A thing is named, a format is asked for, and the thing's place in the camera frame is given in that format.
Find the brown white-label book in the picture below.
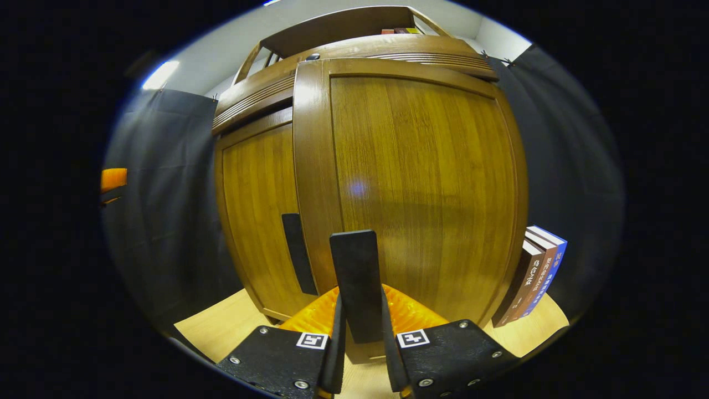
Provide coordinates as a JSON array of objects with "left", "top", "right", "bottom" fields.
[{"left": 507, "top": 230, "right": 559, "bottom": 324}]

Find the ceiling light panel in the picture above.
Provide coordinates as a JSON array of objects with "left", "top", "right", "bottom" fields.
[{"left": 141, "top": 60, "right": 181, "bottom": 91}]

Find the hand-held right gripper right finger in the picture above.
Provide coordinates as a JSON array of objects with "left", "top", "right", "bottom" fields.
[{"left": 379, "top": 284, "right": 521, "bottom": 399}]

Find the wooden cabinet drawer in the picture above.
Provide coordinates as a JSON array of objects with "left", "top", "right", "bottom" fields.
[{"left": 212, "top": 34, "right": 499, "bottom": 137}]

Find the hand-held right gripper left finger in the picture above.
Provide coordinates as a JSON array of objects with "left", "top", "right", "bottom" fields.
[{"left": 217, "top": 285, "right": 347, "bottom": 399}]

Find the wooden cabinet door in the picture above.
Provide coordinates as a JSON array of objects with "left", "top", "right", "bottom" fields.
[
  {"left": 292, "top": 57, "right": 530, "bottom": 364},
  {"left": 214, "top": 108, "right": 320, "bottom": 325}
]

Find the black backdrop cloth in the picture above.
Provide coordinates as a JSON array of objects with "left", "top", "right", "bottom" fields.
[{"left": 101, "top": 44, "right": 626, "bottom": 334}]

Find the wooden double-door shoe cabinet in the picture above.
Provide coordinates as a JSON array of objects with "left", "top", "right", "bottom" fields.
[{"left": 210, "top": 6, "right": 530, "bottom": 364}]

